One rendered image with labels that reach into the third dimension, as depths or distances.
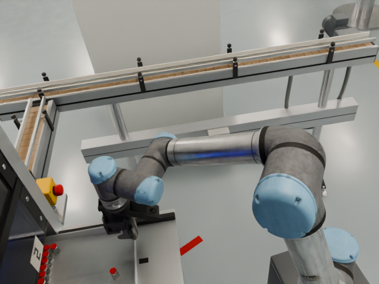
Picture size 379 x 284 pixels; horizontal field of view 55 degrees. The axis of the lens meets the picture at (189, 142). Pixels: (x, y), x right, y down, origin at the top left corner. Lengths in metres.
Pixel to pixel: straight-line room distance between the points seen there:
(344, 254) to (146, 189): 0.55
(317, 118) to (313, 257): 1.47
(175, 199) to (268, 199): 1.78
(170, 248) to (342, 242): 0.52
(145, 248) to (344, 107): 1.47
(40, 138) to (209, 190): 1.22
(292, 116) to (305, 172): 1.45
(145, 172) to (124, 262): 0.39
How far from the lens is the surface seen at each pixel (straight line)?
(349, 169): 2.66
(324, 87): 2.12
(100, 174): 0.93
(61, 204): 1.43
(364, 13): 4.39
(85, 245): 1.29
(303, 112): 2.16
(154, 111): 2.67
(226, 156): 0.85
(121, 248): 1.25
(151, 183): 0.89
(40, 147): 1.61
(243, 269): 2.15
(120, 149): 2.09
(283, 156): 0.72
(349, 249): 1.08
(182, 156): 0.92
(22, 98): 1.95
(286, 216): 0.69
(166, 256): 1.20
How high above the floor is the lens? 1.93
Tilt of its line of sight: 44 degrees down
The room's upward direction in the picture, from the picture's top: 8 degrees counter-clockwise
